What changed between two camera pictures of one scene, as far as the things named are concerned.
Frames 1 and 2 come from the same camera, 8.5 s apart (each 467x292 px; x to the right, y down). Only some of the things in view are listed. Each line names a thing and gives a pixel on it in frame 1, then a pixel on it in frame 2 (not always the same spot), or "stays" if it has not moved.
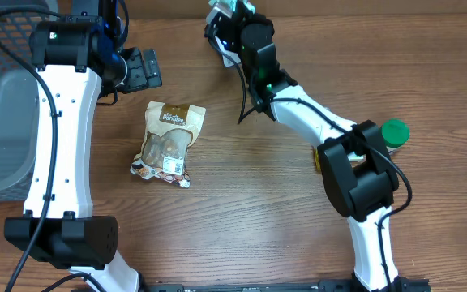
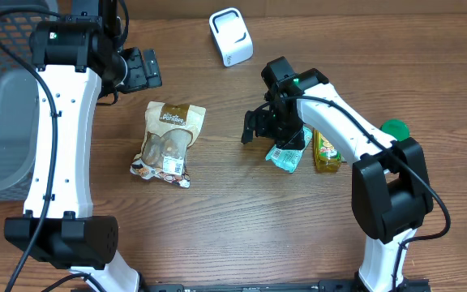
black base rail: [406, 285] stays
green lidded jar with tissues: [396, 133] stays
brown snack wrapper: [170, 127] stays
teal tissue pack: [233, 4] -> [288, 159]
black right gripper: [216, 26] -> [259, 125]
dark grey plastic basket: [5, 99] stays
